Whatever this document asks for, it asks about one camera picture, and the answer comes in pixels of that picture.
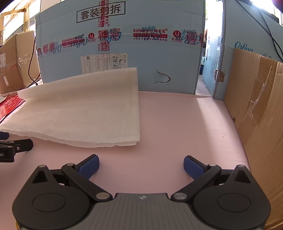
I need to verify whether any white fabric shopping bag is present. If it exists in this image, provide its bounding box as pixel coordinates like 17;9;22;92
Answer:
1;68;140;148

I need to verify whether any red patterned paper bag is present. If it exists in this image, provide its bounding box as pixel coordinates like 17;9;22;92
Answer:
0;93;25;122

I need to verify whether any open brown storage carton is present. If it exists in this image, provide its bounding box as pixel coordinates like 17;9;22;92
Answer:
224;48;283;229

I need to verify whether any sealed brown cardboard box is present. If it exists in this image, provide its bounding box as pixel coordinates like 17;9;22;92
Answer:
1;31;40;94

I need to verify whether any large blue printed carton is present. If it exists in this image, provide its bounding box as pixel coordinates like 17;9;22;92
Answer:
35;1;205;94

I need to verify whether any black power cable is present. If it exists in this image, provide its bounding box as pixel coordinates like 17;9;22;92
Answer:
28;36;41;86

